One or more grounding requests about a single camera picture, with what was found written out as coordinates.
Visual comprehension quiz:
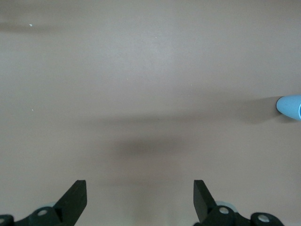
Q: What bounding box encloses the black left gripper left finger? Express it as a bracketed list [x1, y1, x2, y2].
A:
[0, 180, 87, 226]

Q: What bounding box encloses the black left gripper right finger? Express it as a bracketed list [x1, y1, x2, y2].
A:
[192, 180, 285, 226]

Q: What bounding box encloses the blue cup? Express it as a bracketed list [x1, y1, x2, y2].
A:
[275, 94, 301, 121]

